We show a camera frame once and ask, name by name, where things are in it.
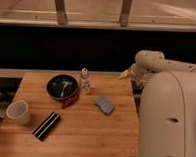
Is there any small clear bottle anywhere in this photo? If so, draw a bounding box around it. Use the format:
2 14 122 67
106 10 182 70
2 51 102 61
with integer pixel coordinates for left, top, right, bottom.
79 68 90 95

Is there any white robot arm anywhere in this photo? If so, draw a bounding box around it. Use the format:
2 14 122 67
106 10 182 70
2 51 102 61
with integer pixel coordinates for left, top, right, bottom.
121 50 196 157

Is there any black bowl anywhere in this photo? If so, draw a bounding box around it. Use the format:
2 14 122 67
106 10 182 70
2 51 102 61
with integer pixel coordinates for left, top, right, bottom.
47 74 79 101

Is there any metal spoon in bowl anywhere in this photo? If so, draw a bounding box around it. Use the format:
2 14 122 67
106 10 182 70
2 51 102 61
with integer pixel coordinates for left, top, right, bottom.
60 81 70 98

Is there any black striped box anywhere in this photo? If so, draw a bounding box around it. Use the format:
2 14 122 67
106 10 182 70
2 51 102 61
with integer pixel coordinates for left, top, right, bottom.
33 111 61 141

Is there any white ceramic cup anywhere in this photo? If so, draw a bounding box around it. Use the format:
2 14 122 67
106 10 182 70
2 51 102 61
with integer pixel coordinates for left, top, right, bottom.
6 100 31 125

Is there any blue sponge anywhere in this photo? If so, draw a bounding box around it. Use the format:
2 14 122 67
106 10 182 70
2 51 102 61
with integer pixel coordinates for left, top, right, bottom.
94 96 115 115

